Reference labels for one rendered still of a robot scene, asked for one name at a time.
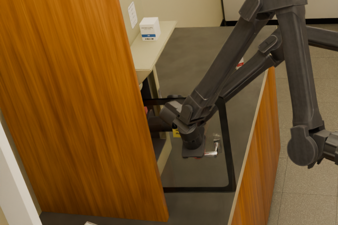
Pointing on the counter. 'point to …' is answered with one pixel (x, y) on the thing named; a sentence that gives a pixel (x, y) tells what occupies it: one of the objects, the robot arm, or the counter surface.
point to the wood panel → (76, 96)
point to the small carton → (150, 28)
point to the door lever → (213, 151)
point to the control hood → (150, 50)
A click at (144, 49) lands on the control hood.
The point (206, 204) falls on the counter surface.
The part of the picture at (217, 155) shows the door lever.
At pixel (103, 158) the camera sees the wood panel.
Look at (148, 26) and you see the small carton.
